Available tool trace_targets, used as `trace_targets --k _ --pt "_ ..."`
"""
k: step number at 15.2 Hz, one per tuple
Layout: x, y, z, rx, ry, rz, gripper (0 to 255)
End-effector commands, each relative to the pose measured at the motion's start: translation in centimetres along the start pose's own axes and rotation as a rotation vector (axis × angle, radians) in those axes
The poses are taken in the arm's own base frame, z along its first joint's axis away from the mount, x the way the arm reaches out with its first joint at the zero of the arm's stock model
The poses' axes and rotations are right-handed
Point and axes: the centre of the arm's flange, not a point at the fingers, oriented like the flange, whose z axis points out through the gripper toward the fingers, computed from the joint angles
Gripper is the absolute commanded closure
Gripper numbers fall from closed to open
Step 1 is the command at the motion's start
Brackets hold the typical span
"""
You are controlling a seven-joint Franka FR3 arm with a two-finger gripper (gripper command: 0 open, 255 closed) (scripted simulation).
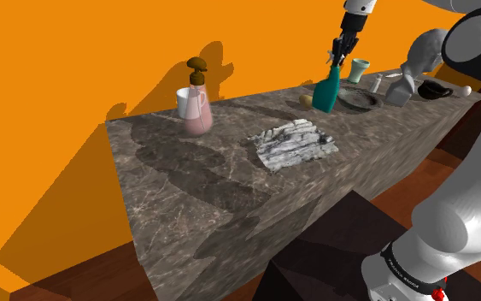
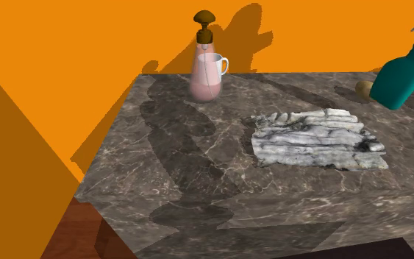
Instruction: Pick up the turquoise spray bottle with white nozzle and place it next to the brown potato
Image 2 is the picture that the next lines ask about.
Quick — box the pink soap dispenser brown pump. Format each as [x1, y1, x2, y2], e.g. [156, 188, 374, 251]
[188, 10, 224, 104]

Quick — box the white mug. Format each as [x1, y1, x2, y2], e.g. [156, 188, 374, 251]
[196, 52, 229, 85]

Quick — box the grey white crumpled cloth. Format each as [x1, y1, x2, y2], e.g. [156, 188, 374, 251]
[251, 107, 390, 172]

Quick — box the yellow-brown potato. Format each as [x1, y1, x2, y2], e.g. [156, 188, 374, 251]
[354, 79, 374, 103]

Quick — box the teal spray bottle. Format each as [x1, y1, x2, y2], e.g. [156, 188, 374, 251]
[369, 0, 414, 110]

